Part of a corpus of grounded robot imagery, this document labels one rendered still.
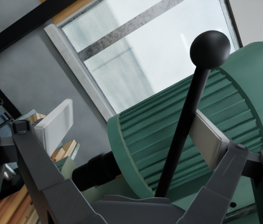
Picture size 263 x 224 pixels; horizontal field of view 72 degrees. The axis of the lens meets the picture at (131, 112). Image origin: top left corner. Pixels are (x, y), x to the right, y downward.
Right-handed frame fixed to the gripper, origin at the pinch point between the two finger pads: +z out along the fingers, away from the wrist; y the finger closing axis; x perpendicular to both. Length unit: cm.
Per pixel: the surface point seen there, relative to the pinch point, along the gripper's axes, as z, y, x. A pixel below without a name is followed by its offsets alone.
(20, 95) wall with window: 144, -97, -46
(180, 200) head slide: 7.2, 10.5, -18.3
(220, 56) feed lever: -1.6, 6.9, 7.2
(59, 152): 33.5, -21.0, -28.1
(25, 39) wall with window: 144, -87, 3
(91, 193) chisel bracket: 14.9, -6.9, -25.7
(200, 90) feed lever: -0.6, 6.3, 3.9
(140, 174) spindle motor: 5.8, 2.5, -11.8
